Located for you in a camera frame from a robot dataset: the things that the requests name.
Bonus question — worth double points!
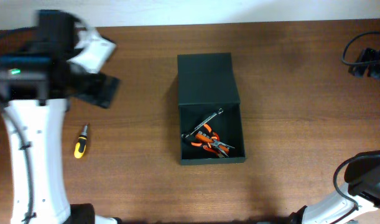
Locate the dark green open box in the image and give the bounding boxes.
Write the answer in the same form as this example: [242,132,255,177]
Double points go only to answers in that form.
[177,53,246,166]

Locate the orange bit holder strip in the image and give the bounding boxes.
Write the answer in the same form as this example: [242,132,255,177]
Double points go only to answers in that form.
[191,131,230,156]

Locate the small red cutting pliers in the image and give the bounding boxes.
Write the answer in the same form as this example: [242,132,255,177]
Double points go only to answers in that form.
[202,131,224,158]

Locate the yellow black stubby screwdriver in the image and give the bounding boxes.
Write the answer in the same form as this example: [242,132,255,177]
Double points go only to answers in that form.
[73,124,89,159]

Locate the silver double-ended wrench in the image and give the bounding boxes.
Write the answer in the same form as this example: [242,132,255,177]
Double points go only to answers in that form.
[181,108,224,139]

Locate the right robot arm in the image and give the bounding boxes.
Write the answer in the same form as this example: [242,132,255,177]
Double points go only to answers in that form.
[288,48,380,224]

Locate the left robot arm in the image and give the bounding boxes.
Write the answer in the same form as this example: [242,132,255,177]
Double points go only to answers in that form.
[0,9,120,223]

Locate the orange black needle-nose pliers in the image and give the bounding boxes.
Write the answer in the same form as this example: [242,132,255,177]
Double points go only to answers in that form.
[190,123,234,158]

